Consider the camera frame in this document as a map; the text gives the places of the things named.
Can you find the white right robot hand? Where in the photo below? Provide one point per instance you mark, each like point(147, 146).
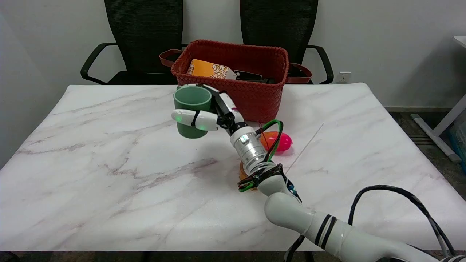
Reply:
point(204, 120)

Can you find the green mug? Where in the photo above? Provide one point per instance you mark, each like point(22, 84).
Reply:
point(191, 133)

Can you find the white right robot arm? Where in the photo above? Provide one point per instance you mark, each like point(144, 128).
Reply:
point(291, 214)

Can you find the red woven basket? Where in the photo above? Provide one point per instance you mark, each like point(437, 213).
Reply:
point(255, 98)

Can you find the blue storage bin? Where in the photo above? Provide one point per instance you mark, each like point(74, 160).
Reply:
point(459, 142)

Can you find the orange patterned box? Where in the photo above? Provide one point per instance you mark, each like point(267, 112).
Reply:
point(205, 68)

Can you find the black flat object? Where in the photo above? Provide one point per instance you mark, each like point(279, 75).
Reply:
point(249, 75)

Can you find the orange tape roll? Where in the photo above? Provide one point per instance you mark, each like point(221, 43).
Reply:
point(242, 175)

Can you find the red orange toy mango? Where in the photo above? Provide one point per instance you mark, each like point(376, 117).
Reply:
point(284, 142)

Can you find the white zip tie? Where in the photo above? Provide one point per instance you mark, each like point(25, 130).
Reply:
point(305, 147)

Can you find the black mesh office chair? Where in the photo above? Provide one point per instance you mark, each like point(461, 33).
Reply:
point(145, 32)
point(278, 22)

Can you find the white desk leg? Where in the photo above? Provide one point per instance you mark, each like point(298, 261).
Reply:
point(433, 135)

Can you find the white desk top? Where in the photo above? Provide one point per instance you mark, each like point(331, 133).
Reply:
point(461, 40)

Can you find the white wall socket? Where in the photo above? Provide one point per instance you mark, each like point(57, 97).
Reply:
point(343, 77)

